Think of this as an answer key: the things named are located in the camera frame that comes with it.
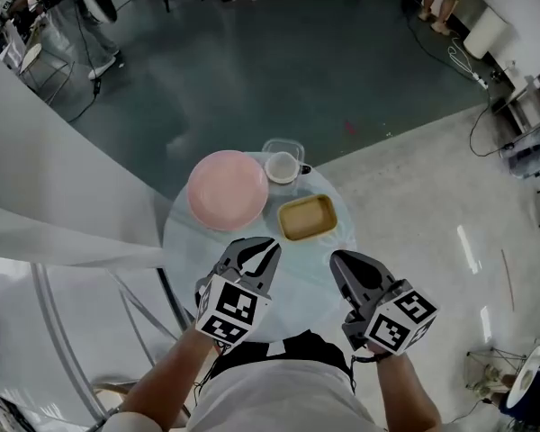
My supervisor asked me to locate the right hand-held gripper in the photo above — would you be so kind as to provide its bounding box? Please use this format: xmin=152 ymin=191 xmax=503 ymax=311
xmin=329 ymin=248 xmax=440 ymax=356

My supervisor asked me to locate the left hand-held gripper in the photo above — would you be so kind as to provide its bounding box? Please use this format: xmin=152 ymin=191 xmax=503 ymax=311
xmin=194 ymin=236 xmax=283 ymax=347

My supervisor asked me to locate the yellow rectangular container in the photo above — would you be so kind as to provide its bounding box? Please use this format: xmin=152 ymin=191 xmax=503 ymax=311
xmin=276 ymin=193 xmax=338 ymax=243

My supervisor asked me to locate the person's left forearm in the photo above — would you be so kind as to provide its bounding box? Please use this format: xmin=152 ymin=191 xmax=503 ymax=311
xmin=115 ymin=325 xmax=218 ymax=425

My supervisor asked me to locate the person's right forearm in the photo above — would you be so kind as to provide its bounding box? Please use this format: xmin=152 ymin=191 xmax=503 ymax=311
xmin=373 ymin=350 xmax=443 ymax=432

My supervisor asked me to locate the round glass table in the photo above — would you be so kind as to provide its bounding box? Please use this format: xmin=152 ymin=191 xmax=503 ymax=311
xmin=161 ymin=149 xmax=358 ymax=347

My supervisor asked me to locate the pink round plate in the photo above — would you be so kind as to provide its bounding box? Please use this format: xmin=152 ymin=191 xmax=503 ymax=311
xmin=186 ymin=149 xmax=270 ymax=232

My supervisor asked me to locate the person's black apron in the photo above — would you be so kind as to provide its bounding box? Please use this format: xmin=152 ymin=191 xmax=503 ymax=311
xmin=213 ymin=329 xmax=355 ymax=380

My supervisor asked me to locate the round white plastic cup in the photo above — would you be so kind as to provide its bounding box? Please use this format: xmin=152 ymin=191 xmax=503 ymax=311
xmin=264 ymin=151 xmax=300 ymax=185

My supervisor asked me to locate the clear square plastic box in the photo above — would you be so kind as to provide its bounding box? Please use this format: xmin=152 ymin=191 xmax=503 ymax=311
xmin=261 ymin=138 xmax=307 ymax=196

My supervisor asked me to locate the person's white shirt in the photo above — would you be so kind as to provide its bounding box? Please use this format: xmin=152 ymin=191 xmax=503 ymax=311
xmin=87 ymin=357 xmax=391 ymax=432

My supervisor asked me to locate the thin red rod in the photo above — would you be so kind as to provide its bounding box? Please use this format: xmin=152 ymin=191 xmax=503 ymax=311
xmin=499 ymin=248 xmax=516 ymax=312

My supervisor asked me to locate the blue bag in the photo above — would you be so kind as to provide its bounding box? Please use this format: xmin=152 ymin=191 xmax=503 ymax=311
xmin=507 ymin=144 xmax=540 ymax=180

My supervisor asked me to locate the metal shelf cart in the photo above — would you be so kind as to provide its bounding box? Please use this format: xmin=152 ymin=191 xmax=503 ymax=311
xmin=491 ymin=73 xmax=540 ymax=137

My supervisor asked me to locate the white cylindrical bin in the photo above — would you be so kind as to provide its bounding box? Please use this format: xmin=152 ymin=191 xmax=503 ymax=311
xmin=462 ymin=5 xmax=513 ymax=59

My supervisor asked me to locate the white counter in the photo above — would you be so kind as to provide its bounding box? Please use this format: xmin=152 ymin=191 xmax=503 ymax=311
xmin=470 ymin=0 xmax=540 ymax=90

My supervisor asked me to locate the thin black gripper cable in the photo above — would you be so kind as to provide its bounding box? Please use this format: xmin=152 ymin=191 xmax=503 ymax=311
xmin=348 ymin=353 xmax=379 ymax=394
xmin=192 ymin=342 xmax=231 ymax=407

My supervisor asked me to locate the wire frame side table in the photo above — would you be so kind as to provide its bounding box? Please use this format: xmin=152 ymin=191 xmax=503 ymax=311
xmin=463 ymin=347 xmax=531 ymax=402

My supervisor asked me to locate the long black floor cable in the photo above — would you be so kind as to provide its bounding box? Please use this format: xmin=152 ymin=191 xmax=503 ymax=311
xmin=400 ymin=0 xmax=540 ymax=158

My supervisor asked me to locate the white power cable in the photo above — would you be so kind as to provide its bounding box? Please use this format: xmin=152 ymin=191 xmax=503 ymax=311
xmin=446 ymin=37 xmax=481 ymax=80

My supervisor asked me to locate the metal frame chair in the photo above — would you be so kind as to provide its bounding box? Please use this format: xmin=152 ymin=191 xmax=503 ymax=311
xmin=16 ymin=41 xmax=77 ymax=106

